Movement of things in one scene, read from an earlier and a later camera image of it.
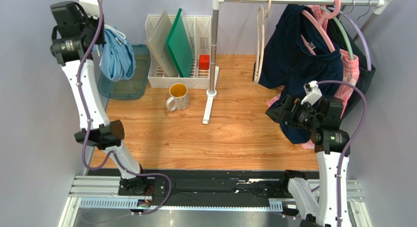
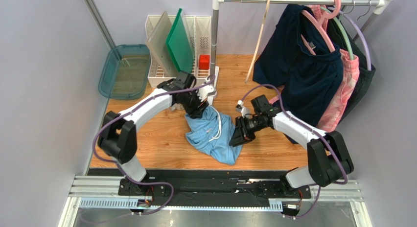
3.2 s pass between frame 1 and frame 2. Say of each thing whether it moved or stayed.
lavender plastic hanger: stayed
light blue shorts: moved
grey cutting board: stayed
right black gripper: moved
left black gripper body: moved
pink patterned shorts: stayed
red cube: stayed
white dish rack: stayed
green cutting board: stayed
